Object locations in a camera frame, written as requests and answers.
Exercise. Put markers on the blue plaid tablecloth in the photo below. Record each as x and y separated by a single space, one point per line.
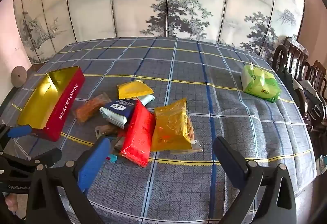
178 65

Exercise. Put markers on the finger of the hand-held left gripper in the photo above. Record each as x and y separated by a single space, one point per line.
19 131
47 156

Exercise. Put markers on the grey black jagged cloth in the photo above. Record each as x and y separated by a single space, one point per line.
305 92

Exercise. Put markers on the yellow snack packet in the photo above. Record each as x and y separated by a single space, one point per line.
134 89

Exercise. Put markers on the white teal object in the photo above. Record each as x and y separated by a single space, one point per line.
323 164

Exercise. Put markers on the pale blue snack packet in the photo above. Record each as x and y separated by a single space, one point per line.
148 99

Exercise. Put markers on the round wooden disc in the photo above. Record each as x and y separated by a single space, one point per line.
18 75

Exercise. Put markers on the brown sesame candy packet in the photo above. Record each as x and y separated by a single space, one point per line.
89 110

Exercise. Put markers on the dark wooden chair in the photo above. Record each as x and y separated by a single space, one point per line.
318 70
291 52

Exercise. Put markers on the green tissue pack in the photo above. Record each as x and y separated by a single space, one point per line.
258 83

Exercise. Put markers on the small blue candy wrapper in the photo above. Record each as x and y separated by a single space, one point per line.
113 158

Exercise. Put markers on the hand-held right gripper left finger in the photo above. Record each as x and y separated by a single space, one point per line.
93 165

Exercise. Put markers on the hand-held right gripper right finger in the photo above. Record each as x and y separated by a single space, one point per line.
230 162

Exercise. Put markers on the red snack packet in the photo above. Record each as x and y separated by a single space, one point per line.
138 137

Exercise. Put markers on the red tin box gold inside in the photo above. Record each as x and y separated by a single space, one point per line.
69 103

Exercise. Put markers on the person's left hand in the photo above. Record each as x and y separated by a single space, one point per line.
10 203

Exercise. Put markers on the clear candy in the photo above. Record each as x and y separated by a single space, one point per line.
107 128

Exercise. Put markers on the yellow peanut bag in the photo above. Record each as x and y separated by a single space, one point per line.
171 129

